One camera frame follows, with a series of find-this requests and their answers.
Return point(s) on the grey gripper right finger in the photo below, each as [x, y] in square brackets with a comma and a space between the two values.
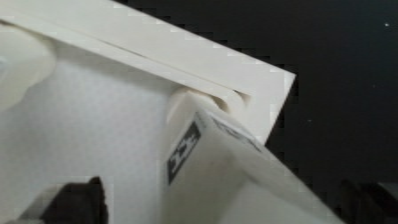
[369, 202]

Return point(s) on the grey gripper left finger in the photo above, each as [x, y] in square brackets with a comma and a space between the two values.
[71, 205]

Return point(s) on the white desk top tray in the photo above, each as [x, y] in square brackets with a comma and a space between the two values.
[87, 130]

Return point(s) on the white leg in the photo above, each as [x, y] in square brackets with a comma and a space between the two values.
[230, 186]
[28, 63]

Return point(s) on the white U-shaped frame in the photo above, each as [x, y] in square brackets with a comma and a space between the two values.
[131, 37]

